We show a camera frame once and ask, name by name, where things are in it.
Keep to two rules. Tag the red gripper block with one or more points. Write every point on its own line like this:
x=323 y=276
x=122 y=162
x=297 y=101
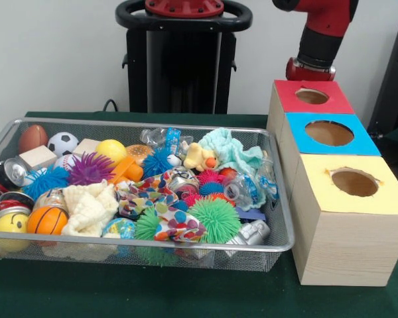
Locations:
x=310 y=75

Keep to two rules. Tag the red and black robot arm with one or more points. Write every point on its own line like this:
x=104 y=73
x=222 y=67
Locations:
x=321 y=36

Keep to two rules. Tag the red robot base flange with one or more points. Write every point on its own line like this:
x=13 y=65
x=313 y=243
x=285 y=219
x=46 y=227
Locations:
x=184 y=8

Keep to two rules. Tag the wooden box with three holes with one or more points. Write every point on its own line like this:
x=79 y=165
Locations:
x=348 y=245

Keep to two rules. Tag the black upright panel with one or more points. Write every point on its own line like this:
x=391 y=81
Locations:
x=393 y=83

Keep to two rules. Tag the yellow duck plush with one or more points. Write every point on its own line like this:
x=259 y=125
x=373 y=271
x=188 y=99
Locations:
x=199 y=157

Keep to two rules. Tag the large green spiky ball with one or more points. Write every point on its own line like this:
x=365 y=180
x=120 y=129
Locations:
x=214 y=218

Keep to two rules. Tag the plain yellow ball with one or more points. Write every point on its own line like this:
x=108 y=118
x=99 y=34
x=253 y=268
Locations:
x=111 y=152

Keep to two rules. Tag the purple spiky ball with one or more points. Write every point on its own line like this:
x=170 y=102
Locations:
x=89 y=169

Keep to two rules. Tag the black and white soccer ball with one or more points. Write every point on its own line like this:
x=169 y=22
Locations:
x=63 y=144

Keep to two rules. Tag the cream knitted cloth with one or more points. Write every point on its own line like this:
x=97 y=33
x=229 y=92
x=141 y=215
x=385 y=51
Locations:
x=88 y=208

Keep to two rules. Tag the brown football toy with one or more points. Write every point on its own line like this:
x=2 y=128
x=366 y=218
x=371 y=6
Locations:
x=33 y=139

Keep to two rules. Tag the orange basketball toy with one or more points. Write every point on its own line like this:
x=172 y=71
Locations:
x=47 y=220

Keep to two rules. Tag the yellow smiley face ball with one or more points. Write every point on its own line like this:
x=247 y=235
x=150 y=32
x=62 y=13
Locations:
x=10 y=223

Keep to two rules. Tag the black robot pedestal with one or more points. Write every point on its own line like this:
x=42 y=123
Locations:
x=182 y=73

